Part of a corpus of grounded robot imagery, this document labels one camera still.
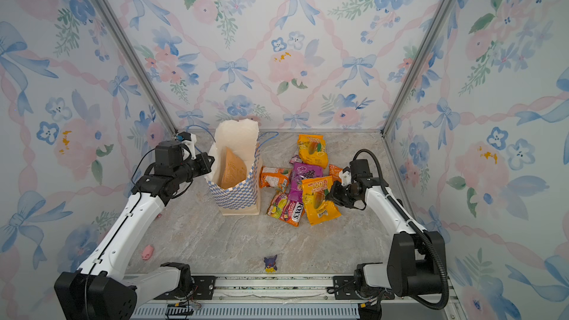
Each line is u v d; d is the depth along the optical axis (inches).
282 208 35.4
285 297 28.8
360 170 27.1
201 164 26.8
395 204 20.1
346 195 28.7
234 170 36.4
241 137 36.6
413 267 16.3
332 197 29.5
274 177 37.9
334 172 39.4
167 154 22.0
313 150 40.6
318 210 32.9
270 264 29.5
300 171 38.4
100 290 14.8
